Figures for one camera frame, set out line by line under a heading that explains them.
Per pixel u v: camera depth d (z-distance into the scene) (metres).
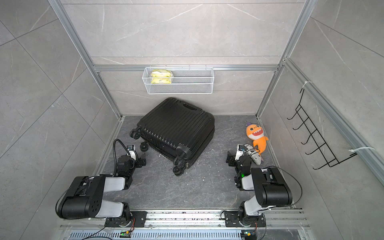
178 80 1.01
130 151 0.79
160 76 0.88
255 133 1.00
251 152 0.95
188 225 0.73
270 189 0.45
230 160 0.83
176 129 0.84
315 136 0.68
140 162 0.84
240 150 0.80
